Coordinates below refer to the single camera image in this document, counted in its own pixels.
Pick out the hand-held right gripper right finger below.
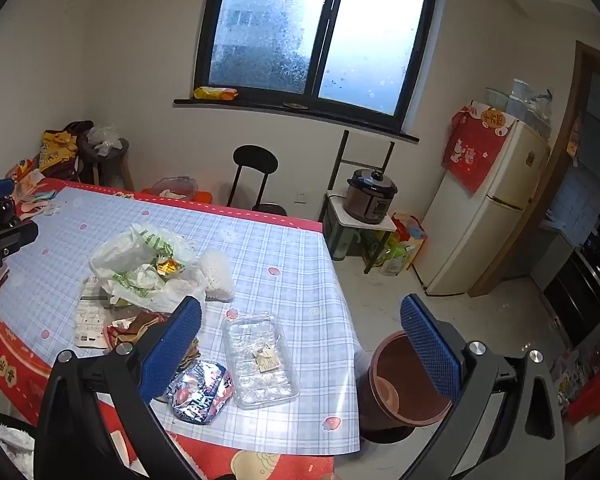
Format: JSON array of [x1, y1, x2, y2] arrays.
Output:
[[397, 294, 566, 480]]

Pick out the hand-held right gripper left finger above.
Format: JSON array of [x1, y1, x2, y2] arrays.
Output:
[[32, 296, 203, 480]]

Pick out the brown paper wrapper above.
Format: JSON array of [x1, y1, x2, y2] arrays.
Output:
[[105, 310, 201, 363]]

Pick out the brown plastic bin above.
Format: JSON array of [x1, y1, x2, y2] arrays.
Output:
[[356, 331, 456, 443]]

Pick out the blue snack bag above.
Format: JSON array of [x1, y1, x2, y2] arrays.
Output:
[[164, 360, 236, 426]]

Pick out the clear plastic tray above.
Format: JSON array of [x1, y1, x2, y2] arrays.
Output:
[[221, 310, 301, 410]]

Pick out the white printed paper packet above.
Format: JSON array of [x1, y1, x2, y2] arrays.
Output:
[[74, 280, 112, 348]]

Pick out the pink plastic scoops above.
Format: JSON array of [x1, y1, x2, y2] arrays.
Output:
[[12, 187, 61, 221]]

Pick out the white crumpled tissue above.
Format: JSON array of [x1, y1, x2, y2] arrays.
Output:
[[197, 249, 235, 303]]

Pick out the white plastic bag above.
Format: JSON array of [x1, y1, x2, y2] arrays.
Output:
[[89, 223, 208, 313]]

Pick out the cream refrigerator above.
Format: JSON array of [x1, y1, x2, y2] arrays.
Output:
[[412, 112, 551, 297]]

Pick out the clear crumpled plastic bag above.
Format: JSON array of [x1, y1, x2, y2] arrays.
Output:
[[86, 125, 123, 153]]

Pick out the round dark stool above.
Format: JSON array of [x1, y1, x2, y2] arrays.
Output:
[[77, 137, 133, 191]]

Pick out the blue plaid tablecloth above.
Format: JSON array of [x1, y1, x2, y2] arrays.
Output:
[[0, 187, 366, 453]]

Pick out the black oven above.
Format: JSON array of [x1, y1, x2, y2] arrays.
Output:
[[545, 245, 600, 348]]

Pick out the clear plastic bowl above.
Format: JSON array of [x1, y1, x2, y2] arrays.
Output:
[[151, 176, 201, 200]]

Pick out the dark electric pressure cooker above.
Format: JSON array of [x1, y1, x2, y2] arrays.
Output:
[[342, 169, 398, 226]]

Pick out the small white table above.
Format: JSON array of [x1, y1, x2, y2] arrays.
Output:
[[326, 192, 397, 233]]

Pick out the white fluffy cloth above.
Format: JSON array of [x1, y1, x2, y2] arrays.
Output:
[[0, 420, 36, 480]]

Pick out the red printed cloth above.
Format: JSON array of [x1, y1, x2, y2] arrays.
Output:
[[441, 101, 518, 195]]

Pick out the black round-back chair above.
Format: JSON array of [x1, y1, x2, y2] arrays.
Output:
[[226, 145, 288, 217]]

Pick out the black window sill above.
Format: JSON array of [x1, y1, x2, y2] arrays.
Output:
[[173, 98, 420, 143]]

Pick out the orange snack packet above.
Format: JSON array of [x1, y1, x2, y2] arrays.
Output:
[[193, 86, 239, 101]]

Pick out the clear plastic containers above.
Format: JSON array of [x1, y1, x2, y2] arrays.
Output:
[[485, 79, 553, 136]]

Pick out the dark framed window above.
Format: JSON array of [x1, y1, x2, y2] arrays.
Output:
[[192, 0, 441, 131]]

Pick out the thin metal rack frame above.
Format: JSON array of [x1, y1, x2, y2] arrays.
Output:
[[325, 130, 396, 191]]

